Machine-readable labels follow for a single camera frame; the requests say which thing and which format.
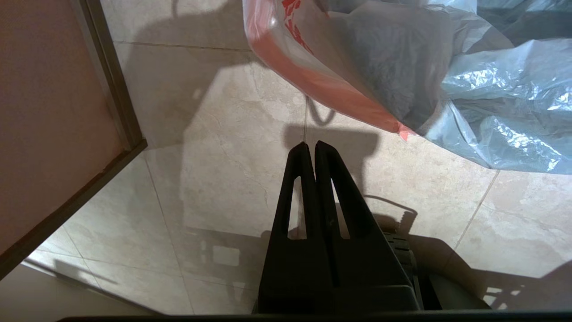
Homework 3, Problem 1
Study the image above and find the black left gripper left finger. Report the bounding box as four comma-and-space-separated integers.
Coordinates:
258, 142, 332, 314

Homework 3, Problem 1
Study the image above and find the black wheeled robot base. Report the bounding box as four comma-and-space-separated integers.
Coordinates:
382, 230, 492, 312

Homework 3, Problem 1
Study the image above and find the white red plastic bag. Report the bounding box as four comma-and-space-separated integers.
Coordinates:
242, 0, 572, 175

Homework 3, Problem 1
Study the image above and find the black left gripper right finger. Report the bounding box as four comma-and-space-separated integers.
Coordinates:
314, 140, 421, 314

